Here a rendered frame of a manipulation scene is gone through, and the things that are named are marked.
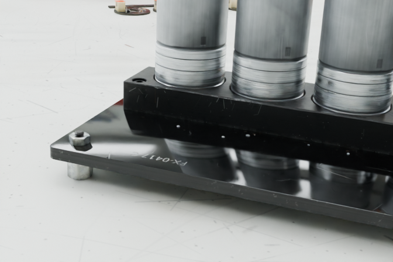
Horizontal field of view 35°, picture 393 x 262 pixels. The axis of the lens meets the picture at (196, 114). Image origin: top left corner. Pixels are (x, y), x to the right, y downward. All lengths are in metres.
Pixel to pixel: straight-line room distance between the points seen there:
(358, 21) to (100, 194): 0.09
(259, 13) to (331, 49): 0.02
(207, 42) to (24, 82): 0.11
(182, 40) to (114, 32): 0.18
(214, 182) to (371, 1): 0.07
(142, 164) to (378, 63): 0.08
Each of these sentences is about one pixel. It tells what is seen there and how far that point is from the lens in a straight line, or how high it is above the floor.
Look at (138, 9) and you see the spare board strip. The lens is 0.45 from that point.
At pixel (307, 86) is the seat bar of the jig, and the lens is 0.22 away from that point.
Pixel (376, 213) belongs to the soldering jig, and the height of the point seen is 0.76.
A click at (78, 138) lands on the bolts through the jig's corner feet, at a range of 0.19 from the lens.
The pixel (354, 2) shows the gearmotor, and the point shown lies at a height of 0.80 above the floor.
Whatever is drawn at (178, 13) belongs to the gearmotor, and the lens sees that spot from 0.21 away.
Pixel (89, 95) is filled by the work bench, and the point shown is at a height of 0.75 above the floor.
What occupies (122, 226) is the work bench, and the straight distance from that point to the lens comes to 0.17.
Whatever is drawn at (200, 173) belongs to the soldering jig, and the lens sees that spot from 0.17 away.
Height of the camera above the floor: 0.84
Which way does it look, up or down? 20 degrees down
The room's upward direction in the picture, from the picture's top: 3 degrees clockwise
